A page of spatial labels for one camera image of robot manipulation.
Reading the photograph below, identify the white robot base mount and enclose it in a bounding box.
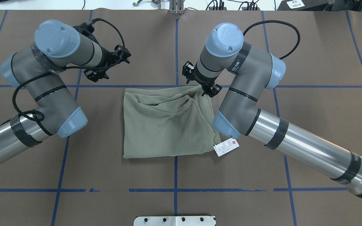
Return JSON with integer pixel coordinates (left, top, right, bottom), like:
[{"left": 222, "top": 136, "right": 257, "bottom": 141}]
[{"left": 133, "top": 215, "right": 217, "bottom": 226}]

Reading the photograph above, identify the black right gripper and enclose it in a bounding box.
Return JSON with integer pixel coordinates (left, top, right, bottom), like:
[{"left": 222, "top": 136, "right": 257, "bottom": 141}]
[{"left": 182, "top": 61, "right": 222, "bottom": 98}]

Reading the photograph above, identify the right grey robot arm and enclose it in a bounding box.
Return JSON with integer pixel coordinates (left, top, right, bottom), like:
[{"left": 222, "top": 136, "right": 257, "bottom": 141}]
[{"left": 182, "top": 20, "right": 362, "bottom": 198}]

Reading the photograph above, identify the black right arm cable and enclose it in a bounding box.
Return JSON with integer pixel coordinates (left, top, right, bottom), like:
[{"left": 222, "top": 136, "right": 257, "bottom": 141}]
[{"left": 243, "top": 20, "right": 301, "bottom": 60}]

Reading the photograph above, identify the white paper price tag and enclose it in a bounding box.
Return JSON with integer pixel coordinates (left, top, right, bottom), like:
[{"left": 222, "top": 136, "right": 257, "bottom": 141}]
[{"left": 213, "top": 138, "right": 239, "bottom": 157}]

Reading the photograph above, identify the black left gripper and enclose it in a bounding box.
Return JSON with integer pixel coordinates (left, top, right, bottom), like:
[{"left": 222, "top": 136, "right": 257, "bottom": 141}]
[{"left": 74, "top": 23, "right": 132, "bottom": 83}]

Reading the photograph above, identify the olive green long-sleeve shirt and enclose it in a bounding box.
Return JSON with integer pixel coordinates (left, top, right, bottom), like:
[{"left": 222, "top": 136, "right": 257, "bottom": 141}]
[{"left": 123, "top": 86, "right": 221, "bottom": 159}]

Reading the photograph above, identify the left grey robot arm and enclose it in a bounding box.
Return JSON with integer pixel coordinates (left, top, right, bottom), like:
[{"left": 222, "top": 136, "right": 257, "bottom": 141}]
[{"left": 0, "top": 18, "right": 131, "bottom": 164}]

